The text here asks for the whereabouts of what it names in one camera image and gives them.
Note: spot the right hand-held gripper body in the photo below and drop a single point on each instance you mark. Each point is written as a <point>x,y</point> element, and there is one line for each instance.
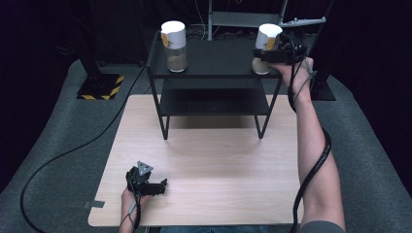
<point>293,48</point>

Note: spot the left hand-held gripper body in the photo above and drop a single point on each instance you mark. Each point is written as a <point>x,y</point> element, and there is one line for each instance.
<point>142,181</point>

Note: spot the glass jar with white lid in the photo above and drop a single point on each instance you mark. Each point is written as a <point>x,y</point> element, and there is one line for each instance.
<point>267,35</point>
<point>175,42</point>

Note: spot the black two-tier metal shelf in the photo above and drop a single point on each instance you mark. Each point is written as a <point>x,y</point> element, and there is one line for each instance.
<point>213,59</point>

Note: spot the person's left hand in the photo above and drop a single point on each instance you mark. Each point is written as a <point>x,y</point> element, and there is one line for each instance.
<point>125,200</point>

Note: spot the person's right hand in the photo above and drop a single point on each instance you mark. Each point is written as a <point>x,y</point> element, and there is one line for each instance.
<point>302,79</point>

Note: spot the grey metal stand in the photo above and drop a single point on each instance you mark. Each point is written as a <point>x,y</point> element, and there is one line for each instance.
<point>244,19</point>

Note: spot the grey tape strip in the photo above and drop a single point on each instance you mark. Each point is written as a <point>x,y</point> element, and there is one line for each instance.
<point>94,204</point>

